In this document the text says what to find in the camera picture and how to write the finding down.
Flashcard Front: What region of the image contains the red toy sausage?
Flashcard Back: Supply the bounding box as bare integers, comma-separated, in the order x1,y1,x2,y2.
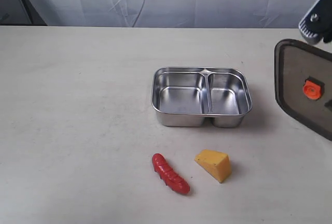
152,153,190,195

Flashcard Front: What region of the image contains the yellow toy cheese wedge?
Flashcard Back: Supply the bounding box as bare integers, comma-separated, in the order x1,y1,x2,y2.
195,149,232,183

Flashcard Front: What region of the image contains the dark transparent box lid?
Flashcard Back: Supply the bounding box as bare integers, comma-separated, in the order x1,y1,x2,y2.
274,39,331,140

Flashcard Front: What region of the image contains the stainless steel lunch box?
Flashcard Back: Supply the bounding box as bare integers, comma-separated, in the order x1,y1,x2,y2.
151,67,253,128

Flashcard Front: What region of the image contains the dark grey panel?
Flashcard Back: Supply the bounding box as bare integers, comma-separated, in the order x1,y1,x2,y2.
1,0,46,26

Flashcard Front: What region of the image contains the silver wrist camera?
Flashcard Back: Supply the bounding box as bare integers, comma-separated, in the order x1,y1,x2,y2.
298,0,332,45

